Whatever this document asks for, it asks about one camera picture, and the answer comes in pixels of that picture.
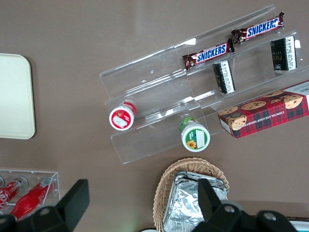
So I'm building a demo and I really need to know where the red cola bottle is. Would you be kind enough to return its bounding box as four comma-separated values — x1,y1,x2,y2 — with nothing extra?
9,177,53,220
0,180,23,210

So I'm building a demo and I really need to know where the clear acrylic stepped display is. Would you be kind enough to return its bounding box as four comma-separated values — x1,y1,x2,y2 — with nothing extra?
99,4,309,165

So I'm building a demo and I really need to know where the Snickers chocolate bar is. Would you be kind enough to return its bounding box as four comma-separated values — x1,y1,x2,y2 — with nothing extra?
231,11,285,45
182,38,236,71

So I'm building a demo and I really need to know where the beige plastic serving tray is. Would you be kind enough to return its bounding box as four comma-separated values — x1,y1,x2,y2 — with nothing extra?
0,53,36,140

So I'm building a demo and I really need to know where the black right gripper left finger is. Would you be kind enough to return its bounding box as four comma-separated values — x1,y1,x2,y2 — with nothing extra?
31,178,91,232

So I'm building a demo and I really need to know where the small black white box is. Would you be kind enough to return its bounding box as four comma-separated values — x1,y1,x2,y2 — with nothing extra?
212,60,237,95
270,35,298,74

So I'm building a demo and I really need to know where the clear acrylic bottle rack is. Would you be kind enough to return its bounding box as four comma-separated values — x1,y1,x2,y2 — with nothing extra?
0,168,61,219

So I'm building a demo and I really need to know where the white rectangular snack tray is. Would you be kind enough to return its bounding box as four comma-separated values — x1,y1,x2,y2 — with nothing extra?
288,214,309,232

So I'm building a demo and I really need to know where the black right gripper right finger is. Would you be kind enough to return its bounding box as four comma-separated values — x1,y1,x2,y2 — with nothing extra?
193,178,243,232

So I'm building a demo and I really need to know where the green lid cup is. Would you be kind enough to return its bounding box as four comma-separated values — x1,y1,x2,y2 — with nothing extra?
179,116,211,153

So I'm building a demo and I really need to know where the stack of foil trays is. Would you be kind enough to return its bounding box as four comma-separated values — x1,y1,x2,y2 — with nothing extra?
162,171,229,232

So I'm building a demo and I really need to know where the red lid cup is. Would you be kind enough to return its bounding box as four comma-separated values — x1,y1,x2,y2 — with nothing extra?
108,101,138,131

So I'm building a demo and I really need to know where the oval light wicker basket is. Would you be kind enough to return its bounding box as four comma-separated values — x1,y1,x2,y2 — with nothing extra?
153,157,230,232

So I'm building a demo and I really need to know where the red tartan cookie box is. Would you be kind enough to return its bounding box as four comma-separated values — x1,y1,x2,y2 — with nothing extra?
217,80,309,139

